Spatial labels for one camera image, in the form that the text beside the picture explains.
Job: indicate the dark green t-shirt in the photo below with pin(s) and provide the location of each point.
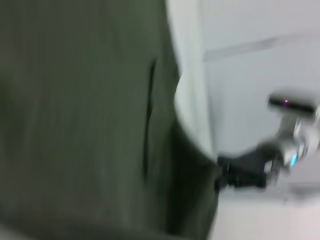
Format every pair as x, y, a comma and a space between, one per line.
75, 125

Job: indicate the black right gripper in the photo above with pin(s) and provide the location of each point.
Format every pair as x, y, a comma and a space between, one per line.
250, 170

